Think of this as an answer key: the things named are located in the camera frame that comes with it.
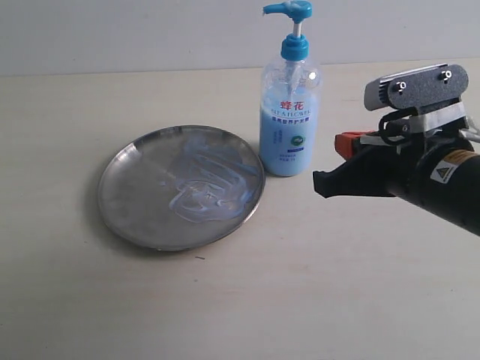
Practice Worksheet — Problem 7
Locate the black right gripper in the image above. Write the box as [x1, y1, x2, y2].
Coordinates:
[313, 130, 476, 199]

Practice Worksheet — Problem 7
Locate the blue lotion pump bottle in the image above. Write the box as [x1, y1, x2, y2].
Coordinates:
[259, 1, 322, 177]

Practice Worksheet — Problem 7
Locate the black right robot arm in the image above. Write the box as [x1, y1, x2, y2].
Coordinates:
[313, 132, 479, 235]

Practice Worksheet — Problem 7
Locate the smeared light blue paste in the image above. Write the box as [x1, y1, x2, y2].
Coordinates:
[169, 136, 260, 224]

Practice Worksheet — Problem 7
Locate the round stainless steel plate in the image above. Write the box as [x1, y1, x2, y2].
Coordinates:
[97, 124, 266, 252]

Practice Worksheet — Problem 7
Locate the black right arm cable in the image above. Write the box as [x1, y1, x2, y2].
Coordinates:
[377, 110, 412, 146]

